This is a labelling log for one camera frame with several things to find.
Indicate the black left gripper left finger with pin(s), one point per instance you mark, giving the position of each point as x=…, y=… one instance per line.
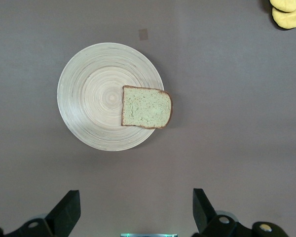
x=61, y=217

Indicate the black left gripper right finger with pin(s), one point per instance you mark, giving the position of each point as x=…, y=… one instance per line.
x=204, y=217

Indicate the round light wooden plate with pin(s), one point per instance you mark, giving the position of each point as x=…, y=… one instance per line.
x=93, y=98

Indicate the slice of brown-crust bread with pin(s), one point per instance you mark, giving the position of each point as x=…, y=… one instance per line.
x=146, y=107

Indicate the small brown tape patch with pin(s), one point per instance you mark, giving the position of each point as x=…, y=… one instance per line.
x=143, y=34

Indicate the yellow quilted oven mitt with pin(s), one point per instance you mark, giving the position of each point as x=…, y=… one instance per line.
x=288, y=5
x=287, y=19

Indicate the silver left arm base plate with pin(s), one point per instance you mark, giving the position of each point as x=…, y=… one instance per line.
x=148, y=235

